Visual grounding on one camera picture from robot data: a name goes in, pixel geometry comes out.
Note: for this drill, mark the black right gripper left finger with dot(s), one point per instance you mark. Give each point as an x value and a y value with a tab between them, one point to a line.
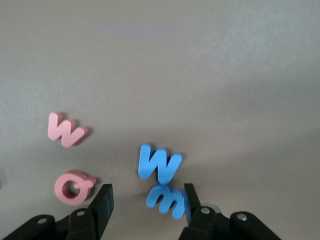
100	220

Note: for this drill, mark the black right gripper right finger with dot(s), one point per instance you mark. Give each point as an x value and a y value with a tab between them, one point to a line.
207	225

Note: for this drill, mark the blue uppercase letter W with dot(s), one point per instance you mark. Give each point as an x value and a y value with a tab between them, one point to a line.
146	162

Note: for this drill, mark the blue lowercase letter m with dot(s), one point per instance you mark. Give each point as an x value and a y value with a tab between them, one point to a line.
165	200

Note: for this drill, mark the red uppercase letter Q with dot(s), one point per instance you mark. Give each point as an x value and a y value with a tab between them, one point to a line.
60	190

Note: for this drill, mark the red lowercase letter w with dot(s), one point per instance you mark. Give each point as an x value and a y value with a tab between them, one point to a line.
53	127

